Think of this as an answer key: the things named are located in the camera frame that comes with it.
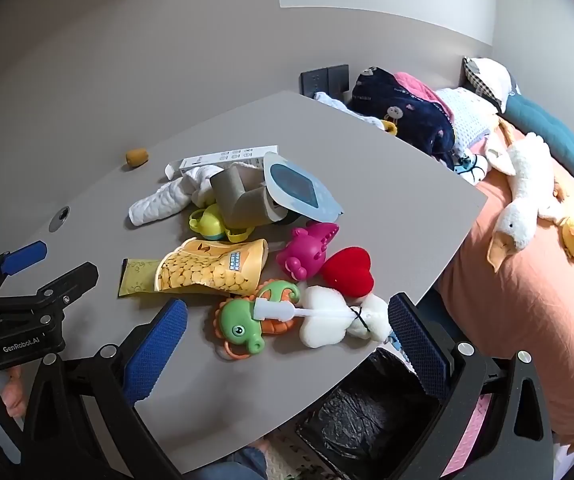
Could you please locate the white knit blanket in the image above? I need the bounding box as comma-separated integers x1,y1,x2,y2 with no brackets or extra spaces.
437,87,500,153

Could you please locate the white sponge bottle brush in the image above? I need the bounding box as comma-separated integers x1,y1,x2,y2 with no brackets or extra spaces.
253,285,393,348

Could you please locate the cartoon print cloth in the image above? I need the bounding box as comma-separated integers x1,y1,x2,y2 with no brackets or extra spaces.
449,152,490,186

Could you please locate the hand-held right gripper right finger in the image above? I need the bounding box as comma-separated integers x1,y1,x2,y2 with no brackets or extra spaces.
388,292,555,480

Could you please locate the checked pillow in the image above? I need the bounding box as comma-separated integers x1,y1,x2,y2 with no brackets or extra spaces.
464,56,518,113

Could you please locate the navy printed blanket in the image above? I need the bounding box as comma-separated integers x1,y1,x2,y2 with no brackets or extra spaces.
349,66,456,166

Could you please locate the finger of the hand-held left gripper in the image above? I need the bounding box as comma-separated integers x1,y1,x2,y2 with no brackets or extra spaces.
0,261,99,328
0,241,48,311

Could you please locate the red heart sponge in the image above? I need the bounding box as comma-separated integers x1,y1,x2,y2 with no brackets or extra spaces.
321,246,375,298

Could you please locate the white quilted cloth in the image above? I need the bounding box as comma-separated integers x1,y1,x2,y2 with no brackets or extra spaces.
128,164,228,228

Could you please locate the blue-grey foil pouch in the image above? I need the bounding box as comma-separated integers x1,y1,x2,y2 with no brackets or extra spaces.
263,152,344,223

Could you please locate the black lined trash bin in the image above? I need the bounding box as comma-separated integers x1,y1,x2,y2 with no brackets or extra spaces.
294,347,442,480

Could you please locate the dark wall socket panel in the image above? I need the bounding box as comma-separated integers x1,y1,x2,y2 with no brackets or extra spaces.
301,67,329,98
328,63,350,96

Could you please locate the light blue baby cloth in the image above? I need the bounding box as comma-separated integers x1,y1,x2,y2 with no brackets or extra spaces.
313,91,393,131

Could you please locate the lime frog toy mold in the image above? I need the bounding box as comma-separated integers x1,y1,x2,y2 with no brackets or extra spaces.
188,203,233,242

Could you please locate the pink cloth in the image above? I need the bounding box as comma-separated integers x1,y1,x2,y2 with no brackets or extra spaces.
392,72,455,123

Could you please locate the white goose plush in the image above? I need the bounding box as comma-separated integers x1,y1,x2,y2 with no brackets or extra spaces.
484,120,568,273

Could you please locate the metal table grommet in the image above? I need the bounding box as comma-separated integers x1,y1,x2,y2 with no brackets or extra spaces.
48,205,71,232

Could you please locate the teal cushion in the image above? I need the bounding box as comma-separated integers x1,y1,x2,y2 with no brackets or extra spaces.
504,94,574,211

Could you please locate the pink toy mold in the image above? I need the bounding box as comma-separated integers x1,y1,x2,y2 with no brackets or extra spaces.
275,221,340,283

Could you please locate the orange bed sheet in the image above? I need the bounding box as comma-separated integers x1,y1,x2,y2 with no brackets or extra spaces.
439,125,574,448

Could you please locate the yellow snack bag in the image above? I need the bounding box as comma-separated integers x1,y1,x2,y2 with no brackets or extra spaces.
118,238,270,297

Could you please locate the person's leg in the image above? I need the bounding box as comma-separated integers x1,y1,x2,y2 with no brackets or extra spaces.
187,447,270,480

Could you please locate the long white cardboard box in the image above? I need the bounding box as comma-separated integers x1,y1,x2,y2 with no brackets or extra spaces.
164,144,280,179

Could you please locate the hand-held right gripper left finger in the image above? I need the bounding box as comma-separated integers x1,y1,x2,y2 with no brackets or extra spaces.
22,298,189,480

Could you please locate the green seahorse toy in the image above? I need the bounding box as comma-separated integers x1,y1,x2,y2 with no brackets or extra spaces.
212,281,302,361

